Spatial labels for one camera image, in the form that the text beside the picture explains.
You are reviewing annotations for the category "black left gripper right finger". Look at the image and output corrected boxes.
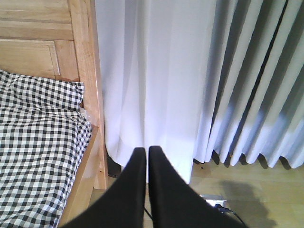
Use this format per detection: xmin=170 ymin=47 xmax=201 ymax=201
xmin=148 ymin=146 xmax=240 ymax=228

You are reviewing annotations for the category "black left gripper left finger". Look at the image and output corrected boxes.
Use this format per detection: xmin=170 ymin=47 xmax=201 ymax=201
xmin=63 ymin=147 xmax=146 ymax=228

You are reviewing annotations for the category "white floor power strip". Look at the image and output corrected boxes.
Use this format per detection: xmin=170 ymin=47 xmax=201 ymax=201
xmin=200 ymin=194 xmax=227 ymax=208

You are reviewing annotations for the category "black white checkered bedding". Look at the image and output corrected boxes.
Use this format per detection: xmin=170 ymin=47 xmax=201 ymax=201
xmin=0 ymin=71 xmax=92 ymax=228

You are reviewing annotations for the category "grey pleated curtain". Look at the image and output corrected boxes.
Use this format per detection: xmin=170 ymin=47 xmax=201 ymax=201
xmin=194 ymin=0 xmax=304 ymax=168

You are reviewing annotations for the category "white curtain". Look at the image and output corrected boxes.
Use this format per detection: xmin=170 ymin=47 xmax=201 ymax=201
xmin=95 ymin=0 xmax=216 ymax=182

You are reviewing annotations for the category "wooden bed frame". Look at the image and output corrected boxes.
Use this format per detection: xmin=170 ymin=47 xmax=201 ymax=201
xmin=0 ymin=0 xmax=108 ymax=226

